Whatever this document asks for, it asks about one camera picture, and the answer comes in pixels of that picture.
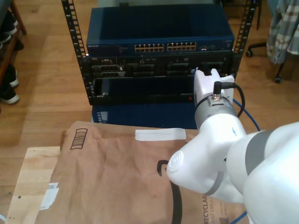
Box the white paper label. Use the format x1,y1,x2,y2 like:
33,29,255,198
39,188,60,210

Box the brown packing paper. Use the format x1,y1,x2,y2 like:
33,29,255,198
35,120,252,224

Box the black rack frame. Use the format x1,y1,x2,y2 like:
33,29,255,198
61,0,257,107

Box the plaid shirt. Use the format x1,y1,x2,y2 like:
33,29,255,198
266,0,299,65

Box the black office chair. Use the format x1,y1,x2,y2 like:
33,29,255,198
245,42,290,84

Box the blue network cable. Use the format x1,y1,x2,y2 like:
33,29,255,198
191,67,262,224

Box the black rack server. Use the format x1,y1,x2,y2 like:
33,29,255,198
88,56,234,77

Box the dark shoe white sole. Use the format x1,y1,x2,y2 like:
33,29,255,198
0,84,21,105
0,63,20,88

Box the black furniture leg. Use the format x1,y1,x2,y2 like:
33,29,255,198
256,0,262,30

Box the blue network switch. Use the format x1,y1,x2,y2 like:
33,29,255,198
85,7,235,56

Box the dark striped shoe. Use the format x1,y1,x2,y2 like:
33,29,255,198
0,9,20,44

